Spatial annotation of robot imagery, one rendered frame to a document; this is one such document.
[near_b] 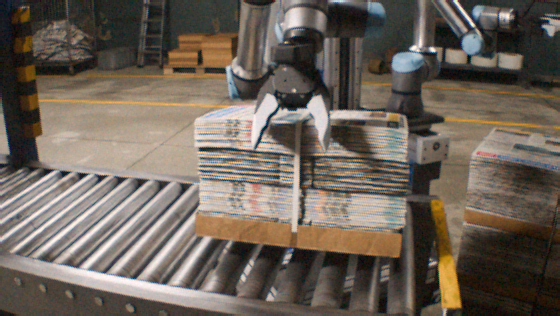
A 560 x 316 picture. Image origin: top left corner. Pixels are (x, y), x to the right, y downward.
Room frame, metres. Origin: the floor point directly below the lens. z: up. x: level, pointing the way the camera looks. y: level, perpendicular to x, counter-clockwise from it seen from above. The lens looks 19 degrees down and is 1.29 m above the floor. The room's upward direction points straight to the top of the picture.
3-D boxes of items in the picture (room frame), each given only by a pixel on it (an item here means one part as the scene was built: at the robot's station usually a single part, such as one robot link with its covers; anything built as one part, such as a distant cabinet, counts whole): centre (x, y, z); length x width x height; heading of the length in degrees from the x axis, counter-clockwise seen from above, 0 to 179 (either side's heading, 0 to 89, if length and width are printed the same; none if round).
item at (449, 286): (0.82, -0.31, 0.81); 0.43 x 0.03 x 0.02; 168
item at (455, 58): (7.09, -2.76, 0.55); 1.80 x 0.70 x 1.09; 78
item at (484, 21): (1.77, -0.75, 1.21); 0.11 x 0.08 x 0.09; 51
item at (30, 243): (1.01, 0.53, 0.77); 0.47 x 0.05 x 0.05; 168
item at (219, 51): (7.68, 1.20, 0.28); 1.20 x 0.83 x 0.57; 78
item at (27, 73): (1.53, 0.89, 1.05); 0.05 x 0.05 x 0.45; 78
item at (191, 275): (0.93, 0.15, 0.77); 0.47 x 0.05 x 0.05; 168
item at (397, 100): (1.84, -0.46, 0.87); 0.15 x 0.15 x 0.10
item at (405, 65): (1.84, -0.46, 0.98); 0.13 x 0.12 x 0.14; 141
